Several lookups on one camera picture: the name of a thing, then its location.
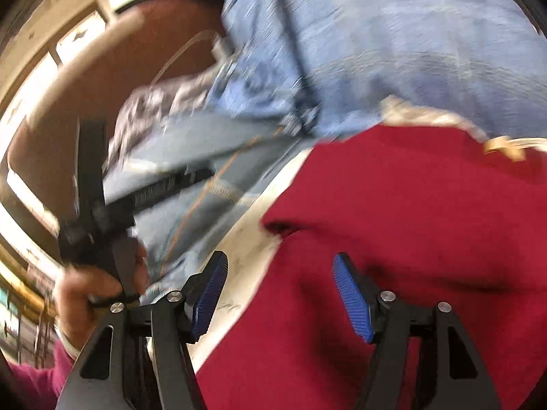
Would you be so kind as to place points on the blue plaid blanket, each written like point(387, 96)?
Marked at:
point(384, 38)

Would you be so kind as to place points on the person's left hand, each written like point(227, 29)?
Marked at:
point(77, 299)

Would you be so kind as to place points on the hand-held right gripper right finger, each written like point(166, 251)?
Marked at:
point(352, 299)

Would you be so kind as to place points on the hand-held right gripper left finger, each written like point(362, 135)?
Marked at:
point(209, 297)

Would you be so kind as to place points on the white printed bed sheet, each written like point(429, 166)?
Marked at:
point(256, 213)

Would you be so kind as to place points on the brown wooden headboard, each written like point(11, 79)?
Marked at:
point(94, 89)

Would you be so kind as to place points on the person's left forearm magenta sleeve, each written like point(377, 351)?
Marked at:
point(36, 378)

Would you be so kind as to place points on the grey white patterned cloth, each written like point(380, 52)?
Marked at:
point(141, 109)

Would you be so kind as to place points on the light blue jeans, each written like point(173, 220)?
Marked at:
point(192, 153)

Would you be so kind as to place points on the red cloth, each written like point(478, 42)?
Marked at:
point(406, 230)

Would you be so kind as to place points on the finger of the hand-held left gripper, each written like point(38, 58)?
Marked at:
point(92, 162)
point(166, 188)

